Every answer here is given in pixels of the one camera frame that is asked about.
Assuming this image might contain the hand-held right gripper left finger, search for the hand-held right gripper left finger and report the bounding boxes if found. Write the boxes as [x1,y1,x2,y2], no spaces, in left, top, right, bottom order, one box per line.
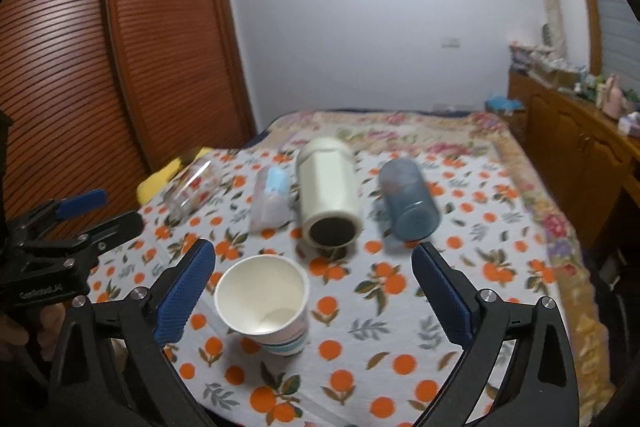
[47,238,217,427]

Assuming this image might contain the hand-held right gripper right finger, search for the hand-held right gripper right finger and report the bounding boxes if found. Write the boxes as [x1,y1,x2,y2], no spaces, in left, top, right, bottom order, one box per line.
[411,242,581,427]

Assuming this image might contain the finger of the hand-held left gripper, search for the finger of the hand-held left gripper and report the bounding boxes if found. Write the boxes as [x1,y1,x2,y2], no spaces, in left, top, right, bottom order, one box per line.
[65,211,146,269]
[7,189,108,236]

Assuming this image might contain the cream insulated cup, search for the cream insulated cup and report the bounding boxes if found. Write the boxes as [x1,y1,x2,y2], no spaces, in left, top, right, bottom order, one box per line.
[295,137,363,249]

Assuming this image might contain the white paper cup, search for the white paper cup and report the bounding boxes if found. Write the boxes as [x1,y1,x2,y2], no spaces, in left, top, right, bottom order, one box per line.
[214,255,311,356]

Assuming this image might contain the clear glass cup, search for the clear glass cup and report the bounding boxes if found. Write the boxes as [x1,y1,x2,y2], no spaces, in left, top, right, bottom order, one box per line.
[164,158,222,220]

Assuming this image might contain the blue translucent cup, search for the blue translucent cup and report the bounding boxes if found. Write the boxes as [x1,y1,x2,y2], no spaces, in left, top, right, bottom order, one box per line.
[377,157,442,242]

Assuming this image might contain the clear plastic cup blue insert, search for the clear plastic cup blue insert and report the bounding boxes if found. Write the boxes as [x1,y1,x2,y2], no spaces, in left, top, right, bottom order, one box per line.
[248,166,293,233]

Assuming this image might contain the person's left hand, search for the person's left hand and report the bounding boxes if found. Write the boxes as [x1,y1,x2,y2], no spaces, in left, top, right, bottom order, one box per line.
[0,303,67,360]

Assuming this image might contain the orange fruit print cloth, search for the orange fruit print cloth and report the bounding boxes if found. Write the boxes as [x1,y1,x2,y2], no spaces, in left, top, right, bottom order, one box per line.
[87,147,566,427]

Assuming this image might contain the yellow cloth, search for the yellow cloth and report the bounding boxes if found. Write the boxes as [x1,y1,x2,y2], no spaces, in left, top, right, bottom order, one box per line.
[136,146,211,208]

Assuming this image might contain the floral blanket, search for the floral blanket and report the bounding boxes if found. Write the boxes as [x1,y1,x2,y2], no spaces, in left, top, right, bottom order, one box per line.
[252,109,616,413]

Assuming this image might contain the brown slatted wooden wardrobe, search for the brown slatted wooden wardrobe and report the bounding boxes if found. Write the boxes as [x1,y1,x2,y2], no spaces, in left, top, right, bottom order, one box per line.
[0,0,258,248]

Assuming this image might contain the blue plastic bag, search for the blue plastic bag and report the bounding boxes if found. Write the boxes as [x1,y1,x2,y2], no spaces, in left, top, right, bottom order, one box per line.
[486,92,525,112]

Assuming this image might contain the wooden sideboard cabinet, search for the wooden sideboard cabinet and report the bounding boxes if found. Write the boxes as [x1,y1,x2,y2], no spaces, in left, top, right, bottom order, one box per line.
[507,71,640,253]

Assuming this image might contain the pile of small ornaments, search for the pile of small ornaments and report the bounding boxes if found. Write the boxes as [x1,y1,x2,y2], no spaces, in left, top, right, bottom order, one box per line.
[509,39,640,135]

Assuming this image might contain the pink figurine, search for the pink figurine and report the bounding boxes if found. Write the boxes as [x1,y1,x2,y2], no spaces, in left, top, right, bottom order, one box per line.
[602,74,626,118]

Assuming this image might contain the window blind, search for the window blind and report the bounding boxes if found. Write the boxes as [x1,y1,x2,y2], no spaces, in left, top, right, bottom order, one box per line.
[585,0,640,78]

